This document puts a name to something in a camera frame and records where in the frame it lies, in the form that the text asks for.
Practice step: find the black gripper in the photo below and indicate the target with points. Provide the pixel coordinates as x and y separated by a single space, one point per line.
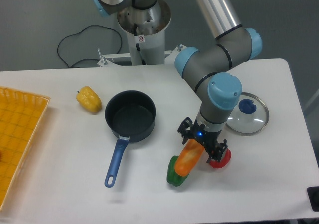
208 140

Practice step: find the long orange bread loaf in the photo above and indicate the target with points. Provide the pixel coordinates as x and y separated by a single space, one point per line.
188 158

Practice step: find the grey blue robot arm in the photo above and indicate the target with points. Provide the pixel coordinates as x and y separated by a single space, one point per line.
206 72

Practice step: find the red bell pepper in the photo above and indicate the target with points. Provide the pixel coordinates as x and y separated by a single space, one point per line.
223 162

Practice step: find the green bell pepper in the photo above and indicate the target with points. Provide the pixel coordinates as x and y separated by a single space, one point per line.
172 177

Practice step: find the glass lid with blue knob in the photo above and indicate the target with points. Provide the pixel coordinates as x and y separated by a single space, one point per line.
250 116

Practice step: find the yellow bell pepper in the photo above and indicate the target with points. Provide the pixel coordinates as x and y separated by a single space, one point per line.
89 100

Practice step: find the black object at table edge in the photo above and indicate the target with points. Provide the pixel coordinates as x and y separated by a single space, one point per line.
313 194

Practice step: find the yellow woven basket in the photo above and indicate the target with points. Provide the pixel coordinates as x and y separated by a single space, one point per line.
20 115

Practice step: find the dark pot with blue handle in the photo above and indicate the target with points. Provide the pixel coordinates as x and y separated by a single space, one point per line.
131 116

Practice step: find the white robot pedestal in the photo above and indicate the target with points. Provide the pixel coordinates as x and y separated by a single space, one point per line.
145 31

